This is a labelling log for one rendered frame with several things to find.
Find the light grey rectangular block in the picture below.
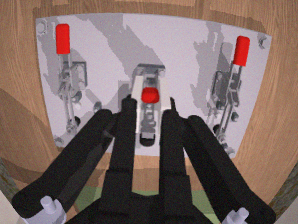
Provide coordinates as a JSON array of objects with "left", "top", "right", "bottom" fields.
[{"left": 135, "top": 103, "right": 160, "bottom": 150}]

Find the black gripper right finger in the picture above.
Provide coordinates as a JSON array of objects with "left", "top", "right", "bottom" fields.
[{"left": 158, "top": 77, "right": 276, "bottom": 224}]

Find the light grey fixture plate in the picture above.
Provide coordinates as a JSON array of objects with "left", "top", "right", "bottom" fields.
[{"left": 35, "top": 13, "right": 272, "bottom": 158}]

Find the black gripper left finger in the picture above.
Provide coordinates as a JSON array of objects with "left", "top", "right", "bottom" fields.
[{"left": 11, "top": 75, "right": 143, "bottom": 224}]

